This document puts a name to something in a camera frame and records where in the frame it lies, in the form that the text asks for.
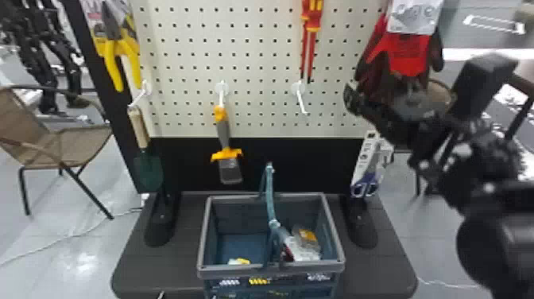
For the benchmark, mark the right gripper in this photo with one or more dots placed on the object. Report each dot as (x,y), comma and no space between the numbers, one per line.
(417,119)

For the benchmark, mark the red gloves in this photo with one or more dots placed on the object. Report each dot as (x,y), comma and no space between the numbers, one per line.
(402,52)

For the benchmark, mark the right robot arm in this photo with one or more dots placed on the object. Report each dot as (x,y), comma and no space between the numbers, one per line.
(488,175)

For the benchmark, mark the blue scissors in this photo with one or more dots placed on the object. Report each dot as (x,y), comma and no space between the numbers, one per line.
(367,183)

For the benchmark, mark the red screwdrivers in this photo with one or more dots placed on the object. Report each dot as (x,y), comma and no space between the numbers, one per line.
(311,25)

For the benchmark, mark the white pegboard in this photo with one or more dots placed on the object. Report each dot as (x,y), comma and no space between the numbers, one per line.
(254,62)

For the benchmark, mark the yellow grey scraper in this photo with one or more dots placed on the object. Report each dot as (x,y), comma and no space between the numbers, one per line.
(224,133)

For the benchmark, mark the clear yellow tool packet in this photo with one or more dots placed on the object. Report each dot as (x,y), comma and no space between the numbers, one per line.
(306,244)

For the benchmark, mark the blue basket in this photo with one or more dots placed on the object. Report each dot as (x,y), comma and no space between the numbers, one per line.
(233,234)

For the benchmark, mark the yellow tool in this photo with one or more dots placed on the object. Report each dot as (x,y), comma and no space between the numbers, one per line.
(239,261)

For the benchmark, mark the green garden trowel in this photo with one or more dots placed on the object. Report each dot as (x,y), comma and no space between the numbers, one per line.
(148,169)

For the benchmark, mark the yellow pliers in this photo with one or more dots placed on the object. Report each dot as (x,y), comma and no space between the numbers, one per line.
(112,54)

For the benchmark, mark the beige chair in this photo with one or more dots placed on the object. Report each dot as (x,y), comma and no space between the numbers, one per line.
(50,144)

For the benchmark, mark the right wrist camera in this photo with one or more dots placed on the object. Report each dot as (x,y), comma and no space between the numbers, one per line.
(479,85)

